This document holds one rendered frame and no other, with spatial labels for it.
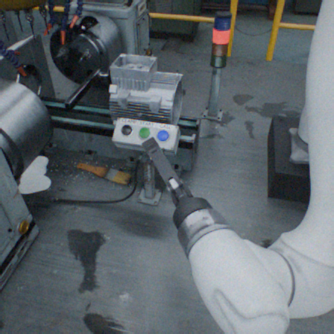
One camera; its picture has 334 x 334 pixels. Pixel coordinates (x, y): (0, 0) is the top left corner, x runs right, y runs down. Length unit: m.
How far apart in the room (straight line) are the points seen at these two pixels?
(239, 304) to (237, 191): 0.69
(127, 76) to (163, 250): 0.52
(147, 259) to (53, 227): 0.30
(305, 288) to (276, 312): 0.12
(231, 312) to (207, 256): 0.08
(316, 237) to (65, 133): 0.92
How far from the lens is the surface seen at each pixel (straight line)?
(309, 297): 0.58
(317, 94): 0.49
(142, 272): 0.90
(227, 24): 1.25
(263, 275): 0.47
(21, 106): 0.95
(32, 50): 1.32
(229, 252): 0.48
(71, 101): 1.12
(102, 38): 1.35
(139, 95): 1.03
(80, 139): 1.22
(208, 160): 1.20
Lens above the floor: 1.58
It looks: 42 degrees down
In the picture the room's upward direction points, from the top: straight up
